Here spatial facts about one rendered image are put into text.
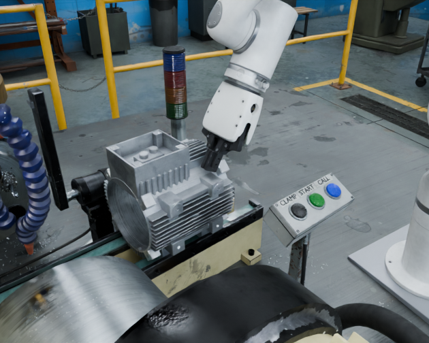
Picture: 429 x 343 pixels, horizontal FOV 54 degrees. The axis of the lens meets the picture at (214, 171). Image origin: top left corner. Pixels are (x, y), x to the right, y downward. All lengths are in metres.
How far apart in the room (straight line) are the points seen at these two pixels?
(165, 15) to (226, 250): 5.03
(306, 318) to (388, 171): 1.28
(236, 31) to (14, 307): 0.52
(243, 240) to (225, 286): 0.80
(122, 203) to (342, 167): 0.80
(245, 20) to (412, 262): 0.63
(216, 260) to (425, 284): 0.46
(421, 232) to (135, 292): 0.65
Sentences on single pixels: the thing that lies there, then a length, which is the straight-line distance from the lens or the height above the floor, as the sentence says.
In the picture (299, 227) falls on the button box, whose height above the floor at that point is 1.05.
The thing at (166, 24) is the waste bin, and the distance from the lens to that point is 5.86.
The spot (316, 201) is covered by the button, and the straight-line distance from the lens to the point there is 0.78.
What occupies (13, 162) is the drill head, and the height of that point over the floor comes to 1.09.
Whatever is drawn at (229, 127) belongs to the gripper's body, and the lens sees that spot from 0.78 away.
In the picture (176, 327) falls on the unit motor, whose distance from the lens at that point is 0.19.
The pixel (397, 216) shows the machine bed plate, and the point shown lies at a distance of 1.27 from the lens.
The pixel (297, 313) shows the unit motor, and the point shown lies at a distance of 0.21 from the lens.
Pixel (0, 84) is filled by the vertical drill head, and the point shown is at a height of 1.33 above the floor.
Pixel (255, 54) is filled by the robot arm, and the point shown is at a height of 1.30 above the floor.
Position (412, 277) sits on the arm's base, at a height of 0.83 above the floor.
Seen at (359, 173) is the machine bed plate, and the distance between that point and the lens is 1.44.
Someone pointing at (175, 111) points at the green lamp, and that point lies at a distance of 1.17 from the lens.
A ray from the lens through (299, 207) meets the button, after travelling 0.75.
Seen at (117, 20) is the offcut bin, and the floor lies 0.43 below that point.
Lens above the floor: 1.51
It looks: 31 degrees down
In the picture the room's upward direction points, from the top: straight up
